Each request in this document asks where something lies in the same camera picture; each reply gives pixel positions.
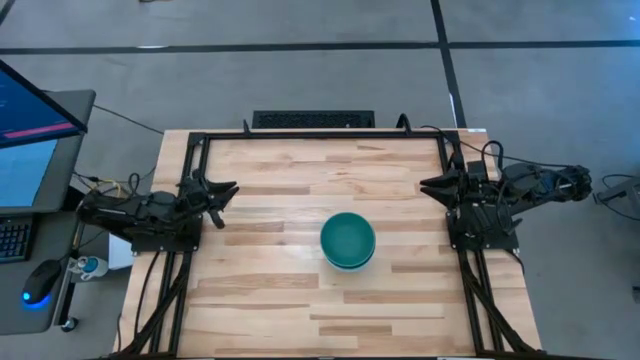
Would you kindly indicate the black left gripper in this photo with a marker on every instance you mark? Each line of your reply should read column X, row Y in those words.
column 197, row 195

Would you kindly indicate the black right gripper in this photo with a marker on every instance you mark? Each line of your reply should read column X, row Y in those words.
column 472, row 192

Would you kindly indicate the teal bowl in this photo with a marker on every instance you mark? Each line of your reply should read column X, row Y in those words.
column 347, row 239

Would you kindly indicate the light blue bowl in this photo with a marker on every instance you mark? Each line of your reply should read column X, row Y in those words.
column 348, row 270

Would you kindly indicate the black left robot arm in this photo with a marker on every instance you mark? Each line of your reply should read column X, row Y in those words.
column 130, row 210

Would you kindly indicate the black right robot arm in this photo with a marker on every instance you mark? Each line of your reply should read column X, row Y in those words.
column 540, row 182

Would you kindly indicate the black keyboard at table top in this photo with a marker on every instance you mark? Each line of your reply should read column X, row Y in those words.
column 312, row 119

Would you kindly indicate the white box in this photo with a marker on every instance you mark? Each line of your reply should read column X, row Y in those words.
column 119, row 255

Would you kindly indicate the white bottle blue cap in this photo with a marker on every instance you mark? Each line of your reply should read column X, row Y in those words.
column 92, row 266

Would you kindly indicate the black caster wheel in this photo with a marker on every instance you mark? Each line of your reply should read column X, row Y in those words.
column 69, row 325

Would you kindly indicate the black computer mouse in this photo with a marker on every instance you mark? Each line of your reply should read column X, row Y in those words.
column 40, row 282

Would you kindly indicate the computer monitor blue screen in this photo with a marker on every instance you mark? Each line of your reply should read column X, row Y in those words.
column 30, row 110

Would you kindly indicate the grey keyboard tray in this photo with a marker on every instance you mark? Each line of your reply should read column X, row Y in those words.
column 30, row 320

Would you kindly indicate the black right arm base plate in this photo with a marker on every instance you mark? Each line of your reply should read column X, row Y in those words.
column 500, row 242

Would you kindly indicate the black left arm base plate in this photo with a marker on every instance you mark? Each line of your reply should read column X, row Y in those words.
column 160, row 246

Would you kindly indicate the black aluminium table frame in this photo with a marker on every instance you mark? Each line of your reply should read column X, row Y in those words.
column 325, row 135

